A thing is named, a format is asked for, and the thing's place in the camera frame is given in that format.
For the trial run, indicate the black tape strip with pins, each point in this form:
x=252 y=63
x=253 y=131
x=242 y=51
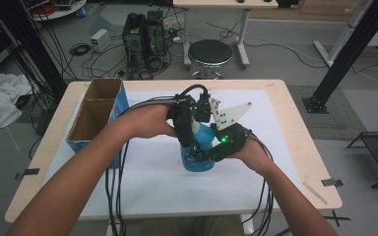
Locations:
x=28 y=172
x=331 y=182

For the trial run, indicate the person's right hand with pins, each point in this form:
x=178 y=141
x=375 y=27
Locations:
x=254 y=155

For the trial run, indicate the black computer tower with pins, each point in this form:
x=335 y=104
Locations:
x=156 y=32
x=134 y=42

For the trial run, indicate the white cloth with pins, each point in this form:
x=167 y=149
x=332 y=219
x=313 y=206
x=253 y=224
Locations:
x=0 y=98

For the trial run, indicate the round white table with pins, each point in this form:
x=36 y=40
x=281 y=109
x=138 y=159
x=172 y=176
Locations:
x=59 y=8

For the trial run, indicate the thin wooden stick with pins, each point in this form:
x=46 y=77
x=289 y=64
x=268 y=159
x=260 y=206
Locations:
x=315 y=193

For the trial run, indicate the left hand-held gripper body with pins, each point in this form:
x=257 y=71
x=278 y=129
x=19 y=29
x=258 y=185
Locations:
x=185 y=105

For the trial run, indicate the person's left hand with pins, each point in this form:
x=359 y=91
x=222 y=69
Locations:
x=147 y=121

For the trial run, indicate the blue cardboard box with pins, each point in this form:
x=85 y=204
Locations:
x=93 y=118

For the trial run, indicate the grey floor mat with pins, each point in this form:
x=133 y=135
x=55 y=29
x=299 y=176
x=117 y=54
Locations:
x=338 y=121

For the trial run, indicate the white metal frame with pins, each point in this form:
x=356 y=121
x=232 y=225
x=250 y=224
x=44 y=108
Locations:
x=344 y=36

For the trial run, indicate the white-legged wooden desk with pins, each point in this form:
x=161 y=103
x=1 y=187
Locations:
x=224 y=3

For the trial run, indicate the black round stool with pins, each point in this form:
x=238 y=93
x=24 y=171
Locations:
x=210 y=52

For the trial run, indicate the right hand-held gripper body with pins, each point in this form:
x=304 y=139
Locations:
x=231 y=139

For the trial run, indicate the blue spray bottle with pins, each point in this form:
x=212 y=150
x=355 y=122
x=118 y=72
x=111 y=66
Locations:
x=203 y=136

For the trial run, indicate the white table mat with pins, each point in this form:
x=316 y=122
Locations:
x=164 y=190

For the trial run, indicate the black metal frame post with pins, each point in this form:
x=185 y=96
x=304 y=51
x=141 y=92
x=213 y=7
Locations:
x=351 y=55
x=39 y=52

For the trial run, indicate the small white device box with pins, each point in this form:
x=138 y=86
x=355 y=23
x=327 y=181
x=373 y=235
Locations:
x=100 y=40

